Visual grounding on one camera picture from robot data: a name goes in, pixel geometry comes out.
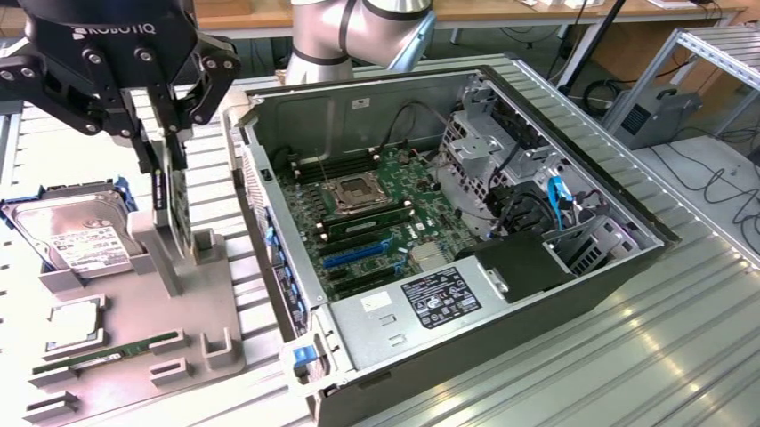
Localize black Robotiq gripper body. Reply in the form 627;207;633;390
20;0;201;90

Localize black graphics card metal bracket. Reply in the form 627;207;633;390
124;87;196;258

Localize black RAM slot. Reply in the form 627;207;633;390
292;149;376;168
295;157;380;178
321;205;410;229
293;153;379;173
319;200;408;224
296;162;382;183
324;209;411;233

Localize hard disk in blue carrier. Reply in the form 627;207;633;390
0;175;142;280

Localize metal CPU socket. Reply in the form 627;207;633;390
319;174;398;215

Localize green RAM stick white label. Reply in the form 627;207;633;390
327;213;412;238

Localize long black expansion slot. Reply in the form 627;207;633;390
328;269;394;293
317;234;382;258
332;279;399;302

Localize silver perforated drive cage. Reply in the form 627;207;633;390
438;73;565;223

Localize blue expansion slot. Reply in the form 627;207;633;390
323;246;388;269

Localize green Dell motherboard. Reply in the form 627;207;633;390
275;146;483;303

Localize grey plastic parts rack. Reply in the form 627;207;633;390
20;208;248;423

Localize silver CPU chip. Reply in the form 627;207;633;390
45;304;102;349

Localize silver chipset heatsink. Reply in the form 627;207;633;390
408;243;454;273

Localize green RAM stick bare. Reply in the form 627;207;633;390
29;331;180;375

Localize silver power supply unit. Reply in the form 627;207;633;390
327;254;519;373

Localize blue case latch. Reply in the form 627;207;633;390
289;345;319;371

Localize black stand pole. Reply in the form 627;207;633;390
555;0;629;97

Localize black plastic cover block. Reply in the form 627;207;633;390
472;234;578;306

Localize silver disk bay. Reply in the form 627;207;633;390
543;215;665;275

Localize open dark PC case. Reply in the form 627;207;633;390
219;64;682;427

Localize wooden desk white frame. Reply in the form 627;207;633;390
0;0;296;106
432;0;748;88

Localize grey looped wire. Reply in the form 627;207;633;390
379;101;444;152

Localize black wire bundle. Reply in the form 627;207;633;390
484;181;562;237

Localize blue flat wire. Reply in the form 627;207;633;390
546;174;575;232

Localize coiled black floor cable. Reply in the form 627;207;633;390
581;78;617;112

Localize grey box with handle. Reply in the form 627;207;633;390
602;86;705;151

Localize aluminium profile frame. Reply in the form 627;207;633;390
615;24;760;139

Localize black tangled cable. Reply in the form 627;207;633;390
699;166;760;226

